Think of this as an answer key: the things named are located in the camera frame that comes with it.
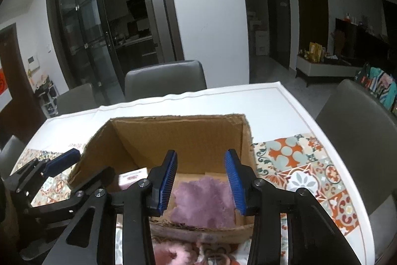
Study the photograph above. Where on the white low bench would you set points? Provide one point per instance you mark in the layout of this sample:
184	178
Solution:
325	68

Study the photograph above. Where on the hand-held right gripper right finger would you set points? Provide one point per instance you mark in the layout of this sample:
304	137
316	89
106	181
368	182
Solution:
234	187

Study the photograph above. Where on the dark wardrobe door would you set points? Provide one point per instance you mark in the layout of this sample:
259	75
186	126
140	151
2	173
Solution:
310	19

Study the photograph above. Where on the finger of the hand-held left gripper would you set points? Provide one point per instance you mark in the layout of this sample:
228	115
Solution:
93	181
66	158

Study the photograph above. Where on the dark sliding glass door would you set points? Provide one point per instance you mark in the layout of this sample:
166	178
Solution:
80	19

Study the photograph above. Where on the grey dining chair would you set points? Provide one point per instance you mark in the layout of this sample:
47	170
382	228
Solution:
77	99
164	78
356	128
11	153

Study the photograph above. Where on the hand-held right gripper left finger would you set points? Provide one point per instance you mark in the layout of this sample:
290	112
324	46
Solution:
166	181

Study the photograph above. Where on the white shoe rack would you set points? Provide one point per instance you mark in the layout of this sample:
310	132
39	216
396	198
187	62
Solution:
46	97

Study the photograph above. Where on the small white pink box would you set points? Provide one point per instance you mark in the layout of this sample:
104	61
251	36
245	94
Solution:
133	178

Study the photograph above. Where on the brown cardboard box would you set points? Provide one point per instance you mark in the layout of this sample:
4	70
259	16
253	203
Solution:
173	134

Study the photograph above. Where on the white wall intercom panel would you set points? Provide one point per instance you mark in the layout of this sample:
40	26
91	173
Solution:
33	62

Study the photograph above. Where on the red paper door poster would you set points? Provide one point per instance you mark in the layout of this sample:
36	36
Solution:
2	80

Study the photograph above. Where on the pink fluffy towel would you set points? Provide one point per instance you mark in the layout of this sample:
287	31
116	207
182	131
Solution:
173	255

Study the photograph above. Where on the dark media cabinet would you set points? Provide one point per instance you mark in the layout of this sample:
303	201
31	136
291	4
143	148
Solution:
366	38

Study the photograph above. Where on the patterned tile print tablecloth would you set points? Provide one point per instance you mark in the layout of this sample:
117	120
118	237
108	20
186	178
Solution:
294	159

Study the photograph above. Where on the brown wooden door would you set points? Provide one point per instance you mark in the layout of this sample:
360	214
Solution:
18	81

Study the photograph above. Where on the yellow packages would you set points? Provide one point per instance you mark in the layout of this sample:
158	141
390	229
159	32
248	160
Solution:
316	50

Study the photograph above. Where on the colourful clothes pile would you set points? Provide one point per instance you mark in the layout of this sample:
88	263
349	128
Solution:
381	85

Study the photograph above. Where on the purple fluffy cloth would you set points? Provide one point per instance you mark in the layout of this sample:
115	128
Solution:
201	203

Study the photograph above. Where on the dark hallway door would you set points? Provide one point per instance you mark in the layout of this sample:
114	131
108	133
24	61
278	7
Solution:
277	19

